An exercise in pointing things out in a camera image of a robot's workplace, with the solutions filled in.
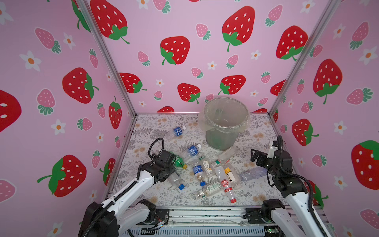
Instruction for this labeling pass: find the crushed clear bottle blue cap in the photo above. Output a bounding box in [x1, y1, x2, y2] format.
[168, 172, 185, 190]

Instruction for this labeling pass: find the green soda bottle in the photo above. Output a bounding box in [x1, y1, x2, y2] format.
[174, 155, 188, 169]

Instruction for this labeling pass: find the clear bottle yellow cap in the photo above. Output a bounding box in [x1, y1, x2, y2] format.
[225, 166, 242, 190]

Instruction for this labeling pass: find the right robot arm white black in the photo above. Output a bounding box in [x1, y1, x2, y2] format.
[243, 147, 331, 237]

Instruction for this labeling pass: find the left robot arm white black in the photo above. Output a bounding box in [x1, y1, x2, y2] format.
[78, 150, 176, 237]

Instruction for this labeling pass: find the clear bottle near bin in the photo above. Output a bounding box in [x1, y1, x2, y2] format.
[218, 146, 239, 164]

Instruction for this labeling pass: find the mesh waste bin with liner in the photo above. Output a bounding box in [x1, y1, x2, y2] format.
[198, 97, 250, 151]

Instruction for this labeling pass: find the clear bottle blue label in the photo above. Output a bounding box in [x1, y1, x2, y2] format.
[184, 144, 202, 162]
[164, 126, 187, 140]

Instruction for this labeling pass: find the small bottle blue label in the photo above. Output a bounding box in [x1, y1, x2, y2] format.
[192, 165, 206, 182]

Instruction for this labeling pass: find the far clear bottle blue label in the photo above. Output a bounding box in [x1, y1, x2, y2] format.
[164, 126, 187, 140]

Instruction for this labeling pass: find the clear bottle red round label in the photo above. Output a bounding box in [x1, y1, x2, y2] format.
[215, 166, 230, 189]

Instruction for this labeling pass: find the small bottle red cap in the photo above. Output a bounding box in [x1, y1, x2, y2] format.
[224, 187, 237, 203]

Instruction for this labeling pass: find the clear bottle green cap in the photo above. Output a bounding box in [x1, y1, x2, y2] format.
[199, 156, 213, 175]

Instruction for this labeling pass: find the bottle green white label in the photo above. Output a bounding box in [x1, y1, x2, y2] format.
[194, 181, 221, 199]

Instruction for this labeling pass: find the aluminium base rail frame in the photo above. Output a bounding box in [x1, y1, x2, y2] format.
[88, 205, 335, 237]

